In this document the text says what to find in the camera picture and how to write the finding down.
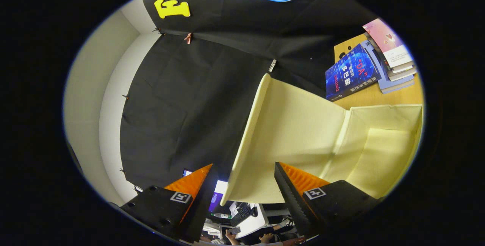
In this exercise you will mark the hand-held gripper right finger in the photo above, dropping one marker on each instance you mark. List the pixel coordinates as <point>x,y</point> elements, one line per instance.
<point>293,204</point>

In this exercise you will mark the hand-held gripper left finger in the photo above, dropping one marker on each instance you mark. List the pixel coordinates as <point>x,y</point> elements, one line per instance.
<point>197,208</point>

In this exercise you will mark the cream fabric storage box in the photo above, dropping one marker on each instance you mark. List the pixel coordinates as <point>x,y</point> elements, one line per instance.
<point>295,124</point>

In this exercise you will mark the lit monitor screen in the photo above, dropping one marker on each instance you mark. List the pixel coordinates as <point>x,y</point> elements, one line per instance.
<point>219,195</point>

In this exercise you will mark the white office desk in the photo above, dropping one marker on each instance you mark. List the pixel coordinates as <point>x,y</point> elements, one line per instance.
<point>258,221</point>

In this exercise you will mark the black keyboard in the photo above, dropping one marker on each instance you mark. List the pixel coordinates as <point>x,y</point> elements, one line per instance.
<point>241,215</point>

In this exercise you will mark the silver clip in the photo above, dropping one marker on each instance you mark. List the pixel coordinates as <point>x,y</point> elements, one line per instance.
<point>272,65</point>

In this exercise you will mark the dark blue book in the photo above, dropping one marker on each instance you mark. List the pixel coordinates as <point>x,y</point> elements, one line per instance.
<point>352,73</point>

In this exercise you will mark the pink clip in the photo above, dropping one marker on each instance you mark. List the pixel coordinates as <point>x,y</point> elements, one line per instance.
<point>188,38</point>

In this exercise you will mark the grey book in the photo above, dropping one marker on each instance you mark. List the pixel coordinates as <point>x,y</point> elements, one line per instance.
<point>403,72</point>

